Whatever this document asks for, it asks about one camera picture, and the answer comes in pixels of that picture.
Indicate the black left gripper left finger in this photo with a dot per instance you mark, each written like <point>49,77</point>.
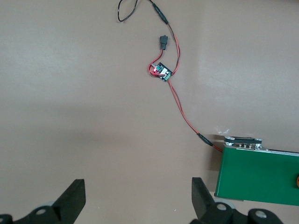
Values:
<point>70,200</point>

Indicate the black inline rocker switch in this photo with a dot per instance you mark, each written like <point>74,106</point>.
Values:
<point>163,43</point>

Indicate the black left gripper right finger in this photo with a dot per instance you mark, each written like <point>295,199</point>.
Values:
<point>201,198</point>

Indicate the green conveyor belt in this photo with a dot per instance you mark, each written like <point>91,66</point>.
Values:
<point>257,175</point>

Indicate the small black controller circuit board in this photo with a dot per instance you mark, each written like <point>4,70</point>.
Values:
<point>164,72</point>

